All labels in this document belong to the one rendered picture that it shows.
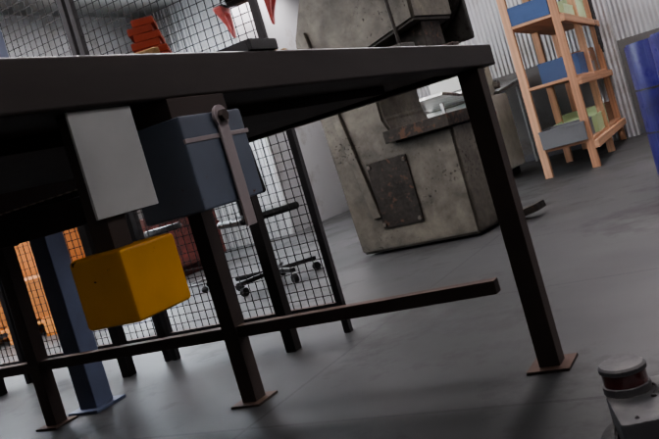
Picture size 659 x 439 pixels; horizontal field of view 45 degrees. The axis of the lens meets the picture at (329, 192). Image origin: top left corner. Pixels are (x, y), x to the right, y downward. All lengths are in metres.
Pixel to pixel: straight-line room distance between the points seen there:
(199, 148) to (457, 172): 4.05
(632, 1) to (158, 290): 9.12
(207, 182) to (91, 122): 0.17
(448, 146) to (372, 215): 0.74
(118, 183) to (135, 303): 0.14
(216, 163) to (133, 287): 0.23
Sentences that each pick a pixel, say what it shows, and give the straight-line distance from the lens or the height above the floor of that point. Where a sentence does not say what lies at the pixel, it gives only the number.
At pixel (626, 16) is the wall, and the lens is 9.80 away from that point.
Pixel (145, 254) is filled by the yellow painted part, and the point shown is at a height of 0.69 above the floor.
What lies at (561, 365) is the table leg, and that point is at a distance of 2.31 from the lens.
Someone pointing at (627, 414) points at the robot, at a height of 0.28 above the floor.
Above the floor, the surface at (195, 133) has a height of 0.81.
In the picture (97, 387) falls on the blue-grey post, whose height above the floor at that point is 0.09.
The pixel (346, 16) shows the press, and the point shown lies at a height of 1.58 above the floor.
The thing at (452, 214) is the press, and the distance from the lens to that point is 5.06.
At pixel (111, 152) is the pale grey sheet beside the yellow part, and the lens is 0.92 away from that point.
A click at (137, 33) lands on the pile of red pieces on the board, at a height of 1.25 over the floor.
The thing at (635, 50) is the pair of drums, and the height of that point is 0.84.
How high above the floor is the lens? 0.73
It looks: 2 degrees down
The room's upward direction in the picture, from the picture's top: 16 degrees counter-clockwise
